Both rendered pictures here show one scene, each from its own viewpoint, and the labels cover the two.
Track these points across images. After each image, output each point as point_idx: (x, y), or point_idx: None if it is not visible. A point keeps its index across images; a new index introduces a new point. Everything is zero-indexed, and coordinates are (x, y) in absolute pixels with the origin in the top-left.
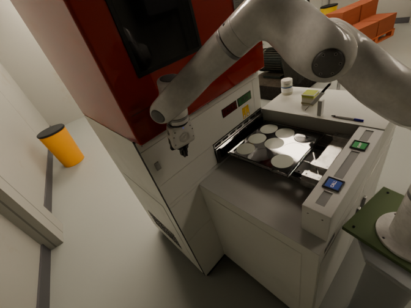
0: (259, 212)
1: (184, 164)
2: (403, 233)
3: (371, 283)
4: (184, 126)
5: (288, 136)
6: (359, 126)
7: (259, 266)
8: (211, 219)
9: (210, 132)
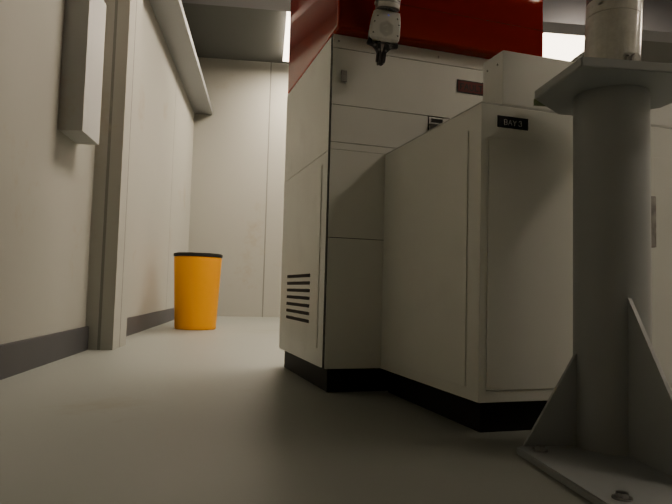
0: None
1: (376, 105)
2: (584, 55)
3: (573, 204)
4: (390, 14)
5: None
6: None
7: (425, 287)
8: (383, 241)
9: (429, 95)
